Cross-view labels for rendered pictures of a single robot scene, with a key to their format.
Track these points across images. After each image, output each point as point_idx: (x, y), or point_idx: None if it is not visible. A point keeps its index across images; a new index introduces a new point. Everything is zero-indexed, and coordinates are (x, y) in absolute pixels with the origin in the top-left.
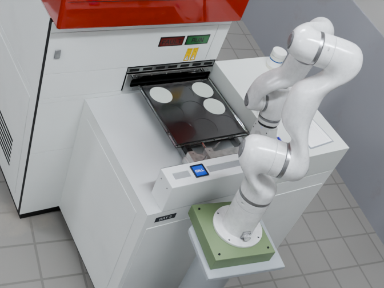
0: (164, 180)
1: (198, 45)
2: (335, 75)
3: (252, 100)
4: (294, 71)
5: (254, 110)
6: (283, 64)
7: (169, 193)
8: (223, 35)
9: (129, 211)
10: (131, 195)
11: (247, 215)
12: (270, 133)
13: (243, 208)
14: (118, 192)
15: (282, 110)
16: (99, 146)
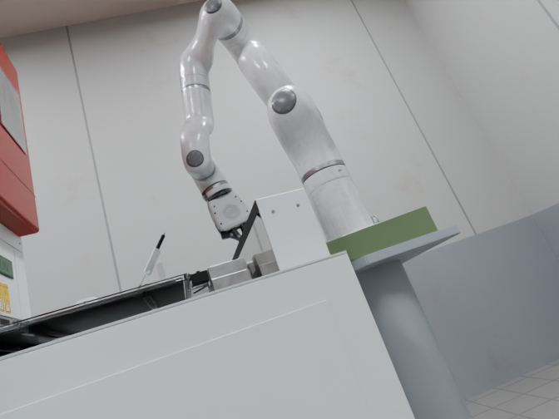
0: (282, 202)
1: (6, 279)
2: (254, 37)
3: (205, 146)
4: (207, 102)
5: (210, 165)
6: (191, 108)
7: (309, 204)
8: (23, 273)
9: (312, 336)
10: (279, 297)
11: (353, 182)
12: (237, 194)
13: (345, 175)
14: (244, 369)
15: (261, 68)
16: (46, 411)
